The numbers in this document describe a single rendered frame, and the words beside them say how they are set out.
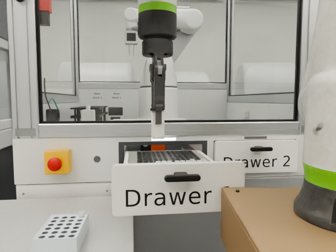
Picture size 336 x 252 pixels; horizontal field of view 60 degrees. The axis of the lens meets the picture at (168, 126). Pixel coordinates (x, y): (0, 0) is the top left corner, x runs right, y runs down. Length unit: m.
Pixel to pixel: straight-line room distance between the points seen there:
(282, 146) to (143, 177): 0.58
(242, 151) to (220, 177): 0.36
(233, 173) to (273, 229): 0.20
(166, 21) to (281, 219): 0.47
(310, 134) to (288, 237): 0.17
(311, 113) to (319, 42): 0.21
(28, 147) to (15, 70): 0.24
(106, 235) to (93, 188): 0.31
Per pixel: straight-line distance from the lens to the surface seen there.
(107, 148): 0.96
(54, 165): 0.92
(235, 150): 1.00
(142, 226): 1.03
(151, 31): 0.69
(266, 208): 0.57
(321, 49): 0.68
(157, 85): 0.66
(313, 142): 0.52
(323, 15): 0.70
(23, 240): 0.75
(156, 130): 0.70
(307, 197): 0.55
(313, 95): 0.52
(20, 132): 1.01
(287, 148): 1.07
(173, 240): 1.06
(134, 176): 0.63
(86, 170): 0.98
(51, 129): 0.98
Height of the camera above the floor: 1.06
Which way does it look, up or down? 5 degrees down
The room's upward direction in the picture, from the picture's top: straight up
